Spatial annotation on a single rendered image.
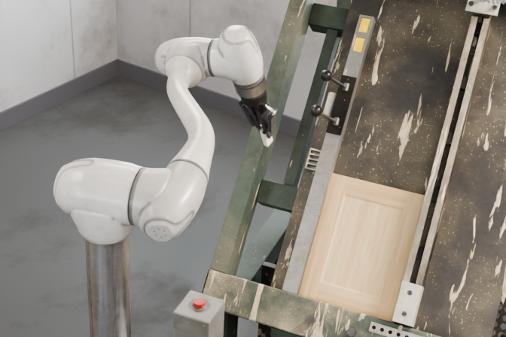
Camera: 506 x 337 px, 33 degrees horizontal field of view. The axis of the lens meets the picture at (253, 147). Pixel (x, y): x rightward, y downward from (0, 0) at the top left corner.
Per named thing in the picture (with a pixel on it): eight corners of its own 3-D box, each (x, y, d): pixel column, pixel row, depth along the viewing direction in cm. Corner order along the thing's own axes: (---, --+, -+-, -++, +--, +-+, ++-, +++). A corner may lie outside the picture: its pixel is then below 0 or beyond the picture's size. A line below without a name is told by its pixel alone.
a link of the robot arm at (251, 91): (243, 58, 236) (248, 73, 240) (224, 80, 232) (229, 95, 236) (269, 68, 231) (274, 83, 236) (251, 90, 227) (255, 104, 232)
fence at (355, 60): (284, 290, 274) (281, 289, 271) (361, 18, 289) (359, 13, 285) (299, 295, 273) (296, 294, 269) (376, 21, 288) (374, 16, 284)
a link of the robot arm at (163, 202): (208, 160, 187) (150, 150, 190) (181, 217, 174) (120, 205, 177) (210, 201, 196) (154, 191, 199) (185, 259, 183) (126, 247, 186)
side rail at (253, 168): (219, 271, 288) (208, 268, 277) (307, -26, 305) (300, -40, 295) (235, 276, 286) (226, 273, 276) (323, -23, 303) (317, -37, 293)
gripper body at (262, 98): (271, 83, 235) (278, 106, 242) (247, 74, 240) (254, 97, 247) (256, 101, 232) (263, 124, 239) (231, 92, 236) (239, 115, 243)
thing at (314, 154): (306, 169, 282) (304, 168, 279) (312, 150, 283) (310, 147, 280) (318, 172, 281) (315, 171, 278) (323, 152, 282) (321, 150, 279)
